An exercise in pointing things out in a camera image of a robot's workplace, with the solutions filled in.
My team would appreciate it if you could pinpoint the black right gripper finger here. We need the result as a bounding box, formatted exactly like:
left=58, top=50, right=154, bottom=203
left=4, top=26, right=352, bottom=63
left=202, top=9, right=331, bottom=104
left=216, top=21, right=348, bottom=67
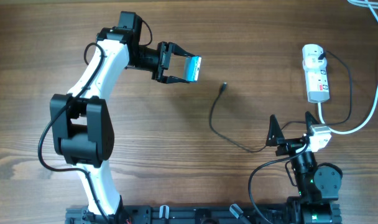
left=305, top=111, right=319, bottom=134
left=265, top=114, right=285, bottom=146

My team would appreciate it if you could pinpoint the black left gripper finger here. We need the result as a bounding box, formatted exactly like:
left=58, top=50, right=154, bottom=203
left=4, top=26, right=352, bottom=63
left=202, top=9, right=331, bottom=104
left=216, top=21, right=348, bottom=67
left=168, top=42, right=195, bottom=57
left=162, top=76, right=189, bottom=84

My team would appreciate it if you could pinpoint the black USB charging cable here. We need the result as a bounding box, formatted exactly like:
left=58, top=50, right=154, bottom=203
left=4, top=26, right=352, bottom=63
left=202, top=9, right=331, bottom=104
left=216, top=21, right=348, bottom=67
left=208, top=50, right=354, bottom=154

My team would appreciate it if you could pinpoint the smartphone with teal screen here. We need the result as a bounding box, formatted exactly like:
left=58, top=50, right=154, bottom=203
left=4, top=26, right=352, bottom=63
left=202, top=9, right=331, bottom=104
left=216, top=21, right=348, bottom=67
left=183, top=56, right=202, bottom=82

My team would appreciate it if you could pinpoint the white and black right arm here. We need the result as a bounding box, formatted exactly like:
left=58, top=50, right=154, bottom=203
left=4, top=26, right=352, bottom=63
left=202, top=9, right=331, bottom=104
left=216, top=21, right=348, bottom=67
left=265, top=111, right=343, bottom=224

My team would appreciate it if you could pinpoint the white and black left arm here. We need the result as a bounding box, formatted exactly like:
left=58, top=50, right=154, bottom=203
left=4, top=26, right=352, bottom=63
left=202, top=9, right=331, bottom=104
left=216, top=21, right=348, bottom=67
left=46, top=11, right=201, bottom=223

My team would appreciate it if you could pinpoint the white USB charger adapter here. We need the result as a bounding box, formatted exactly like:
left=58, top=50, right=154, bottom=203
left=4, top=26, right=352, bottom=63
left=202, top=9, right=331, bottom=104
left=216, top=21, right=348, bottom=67
left=302, top=52, right=327, bottom=72

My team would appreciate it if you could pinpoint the white power strip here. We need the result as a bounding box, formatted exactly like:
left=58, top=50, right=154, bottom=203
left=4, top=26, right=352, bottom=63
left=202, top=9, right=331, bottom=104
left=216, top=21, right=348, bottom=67
left=302, top=44, right=331, bottom=104

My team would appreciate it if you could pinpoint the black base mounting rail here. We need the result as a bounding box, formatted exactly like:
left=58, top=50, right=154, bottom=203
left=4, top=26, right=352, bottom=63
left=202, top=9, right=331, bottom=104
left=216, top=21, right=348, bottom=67
left=65, top=202, right=343, bottom=224

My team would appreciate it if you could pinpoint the white power strip cord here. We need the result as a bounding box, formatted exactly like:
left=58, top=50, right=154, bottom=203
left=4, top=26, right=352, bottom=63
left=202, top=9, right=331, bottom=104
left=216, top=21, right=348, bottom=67
left=317, top=0, right=378, bottom=136

